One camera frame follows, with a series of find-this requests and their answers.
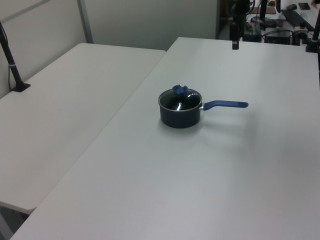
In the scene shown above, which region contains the black monitor stand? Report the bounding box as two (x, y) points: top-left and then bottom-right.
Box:
(250, 0), (276, 29)

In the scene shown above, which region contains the glass lid blue knob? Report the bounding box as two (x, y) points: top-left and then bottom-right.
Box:
(157, 84), (203, 113)

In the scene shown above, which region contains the black Franka gripper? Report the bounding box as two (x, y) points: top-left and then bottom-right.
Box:
(230, 0), (251, 51)

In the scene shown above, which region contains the black computer keyboard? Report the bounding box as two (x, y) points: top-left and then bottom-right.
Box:
(280, 9), (315, 31)

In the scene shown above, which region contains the black camera stand pole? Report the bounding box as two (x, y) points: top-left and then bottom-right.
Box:
(0, 20), (32, 93)

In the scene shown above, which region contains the black desktop computer box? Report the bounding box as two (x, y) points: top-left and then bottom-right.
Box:
(264, 29), (294, 45)

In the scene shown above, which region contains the dark blue saucepan blue handle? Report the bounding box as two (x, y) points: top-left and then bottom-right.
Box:
(157, 87), (249, 130)

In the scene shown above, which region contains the black clamped camera stand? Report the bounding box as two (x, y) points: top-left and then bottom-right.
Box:
(304, 13), (320, 54)

